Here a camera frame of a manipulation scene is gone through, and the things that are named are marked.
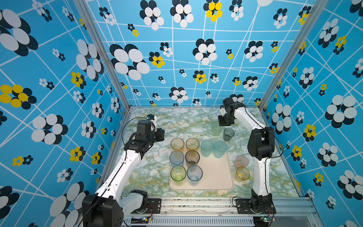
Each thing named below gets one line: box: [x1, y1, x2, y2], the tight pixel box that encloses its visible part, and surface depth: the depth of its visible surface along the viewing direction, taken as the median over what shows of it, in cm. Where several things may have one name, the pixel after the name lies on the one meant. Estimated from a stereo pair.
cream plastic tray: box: [169, 148, 234, 191], surface depth 85 cm
